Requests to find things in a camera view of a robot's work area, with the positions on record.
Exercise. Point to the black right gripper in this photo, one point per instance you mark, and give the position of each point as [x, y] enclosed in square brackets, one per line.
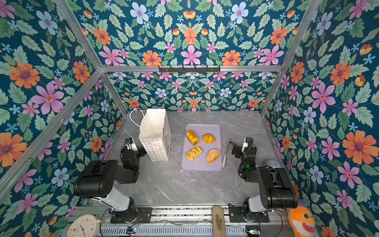
[239, 149]

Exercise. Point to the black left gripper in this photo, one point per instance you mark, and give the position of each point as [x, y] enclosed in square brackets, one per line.
[123, 151]

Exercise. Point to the white metal tongs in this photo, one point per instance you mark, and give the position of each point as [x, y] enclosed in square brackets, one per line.
[226, 151]

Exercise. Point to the white paper gift bag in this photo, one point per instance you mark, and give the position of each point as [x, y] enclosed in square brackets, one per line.
[155, 134]

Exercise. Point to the oval sesame bread roll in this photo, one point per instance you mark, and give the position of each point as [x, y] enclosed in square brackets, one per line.
[212, 155]

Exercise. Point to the round yellow ridged bun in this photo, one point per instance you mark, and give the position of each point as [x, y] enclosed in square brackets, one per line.
[208, 138]

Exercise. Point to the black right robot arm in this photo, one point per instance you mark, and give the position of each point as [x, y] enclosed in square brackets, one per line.
[276, 191]

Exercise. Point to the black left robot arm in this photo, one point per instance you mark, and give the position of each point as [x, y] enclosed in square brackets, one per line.
[97, 180]

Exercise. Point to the braided golden bread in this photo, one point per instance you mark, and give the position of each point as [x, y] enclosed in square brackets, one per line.
[194, 153]

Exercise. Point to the rectangular loaf bread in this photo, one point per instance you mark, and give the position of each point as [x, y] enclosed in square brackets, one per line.
[192, 138]

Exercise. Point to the lilac rectangular tray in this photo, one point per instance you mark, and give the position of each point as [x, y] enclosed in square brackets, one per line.
[200, 163]

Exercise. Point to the cream round clock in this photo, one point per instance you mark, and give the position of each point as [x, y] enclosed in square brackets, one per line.
[85, 226]

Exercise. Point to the orange shark plush toy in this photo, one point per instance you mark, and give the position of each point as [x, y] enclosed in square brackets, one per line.
[302, 221]

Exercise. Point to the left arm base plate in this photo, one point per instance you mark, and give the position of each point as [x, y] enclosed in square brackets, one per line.
[133, 216]

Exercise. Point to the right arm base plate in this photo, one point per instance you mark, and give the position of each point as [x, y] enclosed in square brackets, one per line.
[242, 214]

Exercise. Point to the black wall hook rail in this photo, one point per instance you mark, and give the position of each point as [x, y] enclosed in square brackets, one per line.
[189, 69]

